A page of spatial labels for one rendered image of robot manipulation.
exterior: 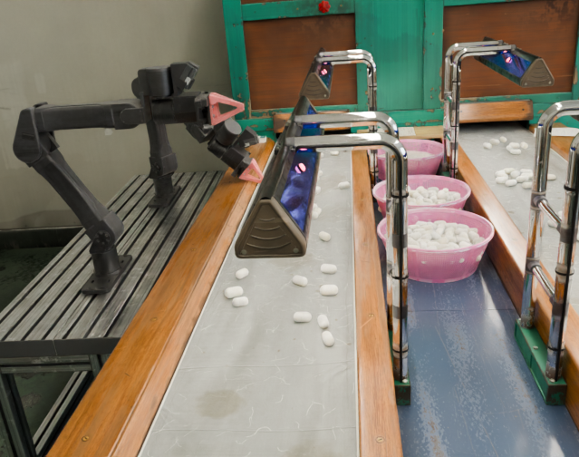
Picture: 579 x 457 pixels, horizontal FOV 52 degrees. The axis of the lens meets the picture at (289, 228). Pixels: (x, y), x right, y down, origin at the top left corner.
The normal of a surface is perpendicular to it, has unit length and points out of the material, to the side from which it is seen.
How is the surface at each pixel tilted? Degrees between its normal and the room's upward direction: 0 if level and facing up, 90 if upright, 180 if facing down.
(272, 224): 90
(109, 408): 0
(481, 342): 0
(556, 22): 90
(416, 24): 90
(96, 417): 0
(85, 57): 90
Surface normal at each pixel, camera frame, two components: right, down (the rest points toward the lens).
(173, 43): -0.05, 0.38
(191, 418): -0.07, -0.92
